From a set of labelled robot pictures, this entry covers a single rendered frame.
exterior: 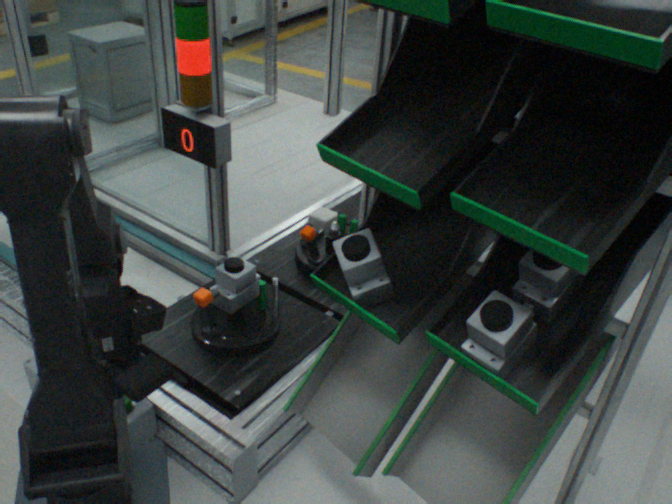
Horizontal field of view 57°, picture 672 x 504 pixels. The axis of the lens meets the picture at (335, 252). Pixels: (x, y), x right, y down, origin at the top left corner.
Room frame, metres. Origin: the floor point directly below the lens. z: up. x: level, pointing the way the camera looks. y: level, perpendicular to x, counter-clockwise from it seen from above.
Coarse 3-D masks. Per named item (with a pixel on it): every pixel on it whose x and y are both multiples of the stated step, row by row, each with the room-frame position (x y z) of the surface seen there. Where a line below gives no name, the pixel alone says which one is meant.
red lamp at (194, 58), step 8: (176, 40) 0.94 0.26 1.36; (208, 40) 0.95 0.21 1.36; (184, 48) 0.93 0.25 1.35; (192, 48) 0.92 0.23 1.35; (200, 48) 0.93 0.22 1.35; (208, 48) 0.94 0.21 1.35; (184, 56) 0.93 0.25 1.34; (192, 56) 0.92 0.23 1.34; (200, 56) 0.93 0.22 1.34; (208, 56) 0.94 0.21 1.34; (184, 64) 0.93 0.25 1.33; (192, 64) 0.92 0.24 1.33; (200, 64) 0.93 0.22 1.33; (208, 64) 0.94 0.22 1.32; (184, 72) 0.93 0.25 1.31; (192, 72) 0.92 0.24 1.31; (200, 72) 0.93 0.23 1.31; (208, 72) 0.94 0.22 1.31
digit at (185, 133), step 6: (180, 120) 0.93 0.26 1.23; (180, 126) 0.94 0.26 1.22; (186, 126) 0.93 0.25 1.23; (192, 126) 0.92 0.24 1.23; (180, 132) 0.94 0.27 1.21; (186, 132) 0.93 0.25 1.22; (192, 132) 0.92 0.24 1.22; (180, 138) 0.94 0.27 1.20; (186, 138) 0.93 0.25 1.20; (192, 138) 0.92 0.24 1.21; (180, 144) 0.94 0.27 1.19; (186, 144) 0.93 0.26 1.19; (192, 144) 0.92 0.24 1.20; (180, 150) 0.94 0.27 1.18; (186, 150) 0.93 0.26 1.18; (192, 150) 0.92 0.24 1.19; (192, 156) 0.92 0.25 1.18
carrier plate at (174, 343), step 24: (168, 312) 0.77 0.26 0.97; (192, 312) 0.77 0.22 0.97; (288, 312) 0.79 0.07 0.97; (312, 312) 0.79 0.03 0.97; (144, 336) 0.71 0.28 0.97; (168, 336) 0.71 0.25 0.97; (288, 336) 0.73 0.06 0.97; (312, 336) 0.73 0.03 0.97; (168, 360) 0.66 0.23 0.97; (192, 360) 0.66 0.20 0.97; (216, 360) 0.67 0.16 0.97; (240, 360) 0.67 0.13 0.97; (264, 360) 0.67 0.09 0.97; (288, 360) 0.68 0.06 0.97; (192, 384) 0.63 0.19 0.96; (216, 384) 0.62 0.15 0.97; (240, 384) 0.62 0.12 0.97; (264, 384) 0.63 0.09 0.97; (240, 408) 0.58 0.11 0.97
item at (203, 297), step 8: (200, 288) 0.70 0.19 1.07; (200, 296) 0.68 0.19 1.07; (208, 296) 0.69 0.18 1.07; (216, 296) 0.70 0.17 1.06; (200, 304) 0.68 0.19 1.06; (208, 304) 0.69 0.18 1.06; (208, 312) 0.69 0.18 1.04; (208, 320) 0.69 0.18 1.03; (208, 328) 0.69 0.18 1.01; (216, 328) 0.70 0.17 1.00
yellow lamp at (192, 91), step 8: (184, 80) 0.93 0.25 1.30; (192, 80) 0.92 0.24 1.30; (200, 80) 0.93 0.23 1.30; (208, 80) 0.94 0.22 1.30; (184, 88) 0.93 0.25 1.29; (192, 88) 0.92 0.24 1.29; (200, 88) 0.93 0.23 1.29; (208, 88) 0.94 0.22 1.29; (184, 96) 0.93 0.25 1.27; (192, 96) 0.92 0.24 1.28; (200, 96) 0.93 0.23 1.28; (208, 96) 0.94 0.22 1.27; (192, 104) 0.92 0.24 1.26; (200, 104) 0.93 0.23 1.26
